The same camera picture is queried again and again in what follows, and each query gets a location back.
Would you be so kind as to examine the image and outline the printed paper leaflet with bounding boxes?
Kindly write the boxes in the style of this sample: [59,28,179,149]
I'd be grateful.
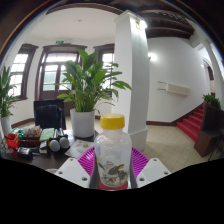
[64,139,95,159]

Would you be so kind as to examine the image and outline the flat round red coaster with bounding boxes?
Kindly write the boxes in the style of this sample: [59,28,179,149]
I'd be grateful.
[98,180,130,191]

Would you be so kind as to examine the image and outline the pillar-mounted emergency light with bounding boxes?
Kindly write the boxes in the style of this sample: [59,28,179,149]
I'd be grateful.
[134,19,148,31]

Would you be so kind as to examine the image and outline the dark wooden glazed double door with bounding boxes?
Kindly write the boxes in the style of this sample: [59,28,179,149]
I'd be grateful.
[34,43,88,101]

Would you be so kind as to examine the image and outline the black office chair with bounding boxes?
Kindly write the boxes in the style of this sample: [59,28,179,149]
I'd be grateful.
[33,98,67,130]

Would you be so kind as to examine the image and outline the green plant in white pot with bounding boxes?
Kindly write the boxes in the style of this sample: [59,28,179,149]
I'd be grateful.
[0,64,19,136]
[57,49,133,139]

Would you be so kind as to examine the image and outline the small black box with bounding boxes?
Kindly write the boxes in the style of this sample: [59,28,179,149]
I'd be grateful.
[17,146,33,158]

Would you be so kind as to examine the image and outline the white wall radiator cover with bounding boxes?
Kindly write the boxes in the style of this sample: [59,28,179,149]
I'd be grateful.
[158,80,192,97]

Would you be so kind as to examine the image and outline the dark red box of white items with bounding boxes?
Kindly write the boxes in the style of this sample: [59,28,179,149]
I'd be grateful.
[21,125,43,144]

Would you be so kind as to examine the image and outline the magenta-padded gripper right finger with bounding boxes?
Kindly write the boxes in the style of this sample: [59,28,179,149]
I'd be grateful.
[128,146,172,190]

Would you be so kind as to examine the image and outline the red carpeted staircase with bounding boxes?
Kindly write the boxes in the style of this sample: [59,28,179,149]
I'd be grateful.
[176,106,205,143]

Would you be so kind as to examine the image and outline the dark wooden cabinet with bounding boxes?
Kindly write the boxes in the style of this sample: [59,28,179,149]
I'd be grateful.
[193,104,224,158]

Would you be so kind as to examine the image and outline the green notebook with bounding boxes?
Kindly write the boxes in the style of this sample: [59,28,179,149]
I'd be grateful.
[39,128,55,142]

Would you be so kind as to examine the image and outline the green white package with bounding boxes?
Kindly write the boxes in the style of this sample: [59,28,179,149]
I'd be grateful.
[9,128,24,135]

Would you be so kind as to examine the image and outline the glowing wall lamp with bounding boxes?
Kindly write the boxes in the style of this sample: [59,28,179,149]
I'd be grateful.
[148,51,158,63]

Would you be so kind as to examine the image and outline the red plastic box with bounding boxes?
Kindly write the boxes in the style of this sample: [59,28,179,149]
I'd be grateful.
[4,132,21,149]

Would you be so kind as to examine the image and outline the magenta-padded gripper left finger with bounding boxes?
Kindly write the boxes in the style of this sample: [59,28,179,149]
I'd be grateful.
[54,146,101,190]

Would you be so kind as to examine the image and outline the small green stairside plant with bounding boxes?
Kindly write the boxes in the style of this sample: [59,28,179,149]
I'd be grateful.
[202,93,222,109]

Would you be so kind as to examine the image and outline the yellow-capped clear drink bottle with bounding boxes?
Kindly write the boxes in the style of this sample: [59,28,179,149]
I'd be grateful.
[94,113,133,188]

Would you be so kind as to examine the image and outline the silver-headed microphone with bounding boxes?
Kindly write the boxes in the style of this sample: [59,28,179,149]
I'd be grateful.
[58,128,71,150]
[49,129,62,153]

